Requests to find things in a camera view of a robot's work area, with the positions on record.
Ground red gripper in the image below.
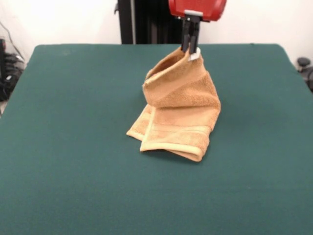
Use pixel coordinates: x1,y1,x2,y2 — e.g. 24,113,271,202
168,0,227,55

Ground thin grey wall cable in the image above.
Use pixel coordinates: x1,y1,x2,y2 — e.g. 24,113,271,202
0,21,25,61

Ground dark green table cloth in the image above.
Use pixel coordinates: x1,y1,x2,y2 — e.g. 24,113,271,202
0,43,313,235

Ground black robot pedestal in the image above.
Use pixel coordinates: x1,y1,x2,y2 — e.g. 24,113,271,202
113,0,185,45

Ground tan terry towel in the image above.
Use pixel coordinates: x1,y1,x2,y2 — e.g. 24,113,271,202
126,47,222,163

